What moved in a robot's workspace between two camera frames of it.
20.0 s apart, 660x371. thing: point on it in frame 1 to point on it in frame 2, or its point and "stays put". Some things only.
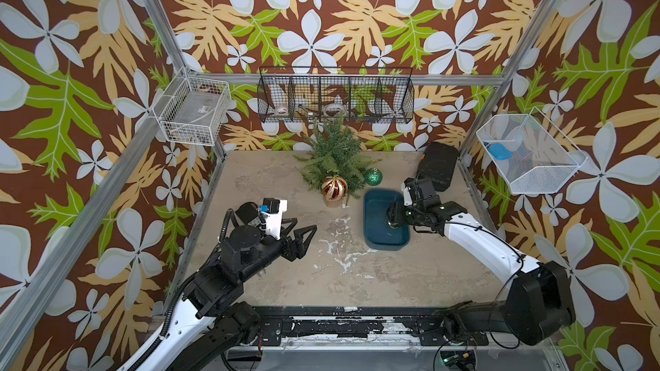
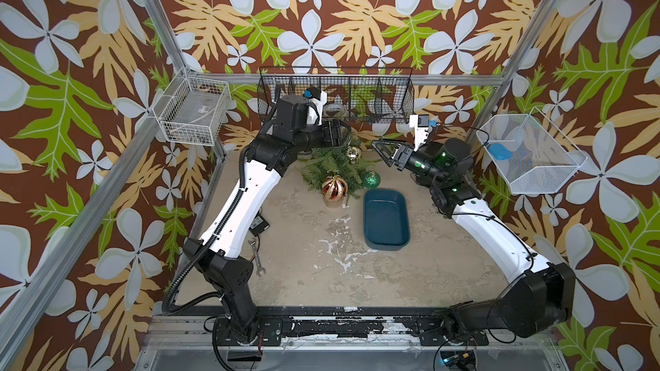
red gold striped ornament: x=334 y=187 stays put
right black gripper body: x=406 y=214 to x=423 y=166
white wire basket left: x=193 y=110 stays put
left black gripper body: x=286 y=250 to x=325 y=130
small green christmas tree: x=336 y=150 stays put
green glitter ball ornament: x=374 y=177 stays put
